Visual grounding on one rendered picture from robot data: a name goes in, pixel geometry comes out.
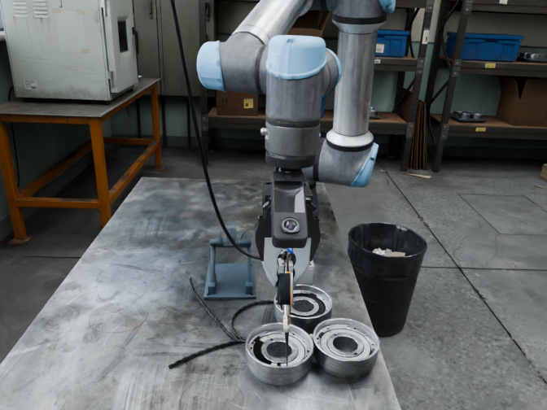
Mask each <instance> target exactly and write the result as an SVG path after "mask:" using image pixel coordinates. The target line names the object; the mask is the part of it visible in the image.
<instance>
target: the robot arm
mask: <svg viewBox="0 0 547 410"><path fill-rule="evenodd" d="M395 5H396V0H260V2H259V3H258V4H257V5H256V7H255V8H254V9H253V10H252V11H251V13H250V14H249V15H248V16H247V18H246V19H245V20H244V21H243V22H242V23H241V24H240V25H239V27H238V28H237V29H236V30H235V31H234V33H233V34H232V35H231V36H230V38H229V39H228V40H227V41H226V42H220V41H208V42H206V43H204V44H203V45H202V46H201V48H200V50H199V54H198V58H197V72H198V76H199V80H200V82H201V83H202V85H203V86H204V87H206V88H208V89H217V90H222V91H223V92H226V91H232V92H240V93H249V94H264V95H266V110H265V121H266V122H265V125H266V127H267V128H262V129H261V130H260V133H261V135H266V136H265V149H266V152H265V161H266V163H268V164H270V165H273V166H274V172H272V175H271V181H263V197H262V216H258V224H257V225H256V230H255V239H256V247H257V250H258V252H259V255H260V260H261V262H262V264H263V267H264V270H265V273H266V276H267V278H268V279H269V281H270V282H271V284H272V285H273V287H277V286H278V268H279V265H278V256H279V255H280V254H281V252H282V248H292V250H293V253H294V255H295V258H294V259H293V261H292V263H293V272H292V273H293V287H295V286H296V285H297V284H298V283H299V282H300V280H301V279H302V277H303V276H304V274H305V273H306V271H307V269H308V267H309V265H310V263H311V261H312V260H313V257H314V255H315V253H316V251H317V248H318V246H319V243H320V239H321V232H320V228H319V221H320V219H319V216H320V210H321V206H320V203H319V199H318V196H317V190H316V182H317V181H319V182H325V183H330V184H336V185H346V186H348V187H352V186H353V187H365V186H367V185H368V183H369V181H370V176H371V173H372V170H373V167H374V162H375V159H376V155H377V152H378V148H379V145H378V144H376V143H373V140H374V137H373V135H372V133H371V132H370V131H369V130H368V126H369V118H370V103H371V94H372V85H373V77H374V61H375V53H376V45H377V36H378V30H379V28H380V27H381V26H382V25H383V24H385V23H386V19H387V14H388V15H389V14H390V13H392V12H393V11H394V10H395ZM311 10H320V11H332V21H333V23H334V24H335V25H336V26H337V27H338V29H339V36H338V50H337V56H336V54H335V53H334V52H332V51H331V50H329V49H327V48H326V43H325V41H324V40H323V39H322V38H320V37H310V36H294V35H287V33H288V32H289V30H290V29H291V27H292V25H293V24H294V23H295V21H296V20H297V18H298V17H299V16H302V15H303V14H305V13H306V12H307V11H311ZM334 89H335V108H334V123H333V129H332V130H330V131H329V132H328V133H327V135H326V138H324V137H320V136H321V134H320V119H321V109H322V98H323V97H325V96H327V95H329V94H330V93H331V92H332V91H333V90H334Z"/></svg>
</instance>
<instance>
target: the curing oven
mask: <svg viewBox="0 0 547 410"><path fill-rule="evenodd" d="M0 9H1V14H2V22H3V27H4V33H5V38H6V42H7V51H8V55H9V60H10V65H11V74H12V79H13V83H14V88H15V96H16V97H17V98H25V102H26V103H30V102H32V101H33V100H32V98H61V99H83V100H103V105H110V100H112V99H114V98H116V97H117V96H119V95H121V94H123V93H124V92H126V91H133V88H135V87H137V86H139V82H138V79H139V77H138V56H137V54H139V46H138V32H137V31H136V28H135V21H134V6H133V0H0ZM136 42H137V44H136Z"/></svg>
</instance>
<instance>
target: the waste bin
mask: <svg viewBox="0 0 547 410"><path fill-rule="evenodd" d="M379 248H380V249H381V250H382V251H384V250H386V249H389V250H392V252H394V251H396V252H402V253H405V256H389V255H380V254H377V253H374V252H372V251H373V250H374V249H379ZM426 251H427V243H426V241H425V239H424V238H422V237H421V236H420V235H419V234H418V233H416V232H414V231H413V230H412V229H408V228H406V227H404V226H401V225H395V224H391V223H385V222H368V223H363V224H359V225H356V226H354V227H352V228H351V229H350V230H349V233H348V257H349V259H350V261H351V264H352V268H353V271H354V273H355V276H356V279H357V283H358V285H359V288H360V291H361V295H362V297H363V299H364V302H365V306H366V309H367V312H368V314H369V317H370V321H371V324H372V326H373V328H374V332H375V333H376V334H377V336H379V337H387V336H392V335H394V334H398V333H399V332H400V331H401V330H402V329H403V328H404V326H405V321H406V317H407V315H408V311H409V306H410V303H411V299H412V297H413V293H414V288H415V285H416V281H417V279H418V274H419V272H420V268H421V266H422V262H423V258H424V255H425V253H426Z"/></svg>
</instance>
